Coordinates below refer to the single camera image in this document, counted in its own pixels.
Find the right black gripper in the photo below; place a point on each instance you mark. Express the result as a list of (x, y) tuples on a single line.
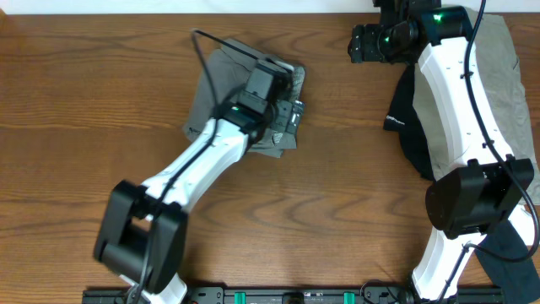
[(363, 47)]

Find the white garment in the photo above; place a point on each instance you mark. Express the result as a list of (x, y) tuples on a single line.
[(522, 222)]

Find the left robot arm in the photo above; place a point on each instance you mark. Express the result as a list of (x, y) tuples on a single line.
[(143, 232)]

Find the khaki shorts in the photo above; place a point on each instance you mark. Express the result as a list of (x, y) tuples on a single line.
[(499, 69)]

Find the grey shorts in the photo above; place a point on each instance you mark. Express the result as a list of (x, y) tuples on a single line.
[(228, 84)]

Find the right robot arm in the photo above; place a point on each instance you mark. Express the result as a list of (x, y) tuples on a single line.
[(447, 110)]

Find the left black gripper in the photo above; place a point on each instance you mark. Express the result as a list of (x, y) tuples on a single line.
[(289, 111)]

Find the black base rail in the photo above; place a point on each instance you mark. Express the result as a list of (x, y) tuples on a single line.
[(368, 294)]

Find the black garment with logo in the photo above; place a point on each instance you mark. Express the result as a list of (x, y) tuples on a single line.
[(402, 119)]

